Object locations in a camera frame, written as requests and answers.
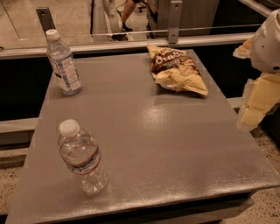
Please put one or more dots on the grey metal bracket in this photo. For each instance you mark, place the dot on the grey metal bracket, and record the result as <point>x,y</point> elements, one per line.
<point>45,18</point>
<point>174,21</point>

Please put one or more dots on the left grey metal bracket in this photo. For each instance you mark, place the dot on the left grey metal bracket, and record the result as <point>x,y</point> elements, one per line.
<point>45,18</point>

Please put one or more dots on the red label clear water bottle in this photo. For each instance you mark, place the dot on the red label clear water bottle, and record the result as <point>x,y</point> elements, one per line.
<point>80,152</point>

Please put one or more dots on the right grey metal bracket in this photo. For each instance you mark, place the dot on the right grey metal bracket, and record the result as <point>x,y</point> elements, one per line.
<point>174,21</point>

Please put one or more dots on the yellow brown chip bag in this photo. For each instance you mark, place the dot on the yellow brown chip bag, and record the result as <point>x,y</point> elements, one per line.
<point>175,70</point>

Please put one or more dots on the person leg with black shoe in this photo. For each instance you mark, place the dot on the person leg with black shoe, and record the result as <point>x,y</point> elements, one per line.
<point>128,9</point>

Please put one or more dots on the grey metal rail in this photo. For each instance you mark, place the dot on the grey metal rail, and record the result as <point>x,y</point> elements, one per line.
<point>132,46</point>

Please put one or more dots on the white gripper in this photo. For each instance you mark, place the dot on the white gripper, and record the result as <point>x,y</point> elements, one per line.
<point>268,46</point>

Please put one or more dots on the blue label plastic water bottle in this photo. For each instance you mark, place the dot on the blue label plastic water bottle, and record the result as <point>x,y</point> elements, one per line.
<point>62,62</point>

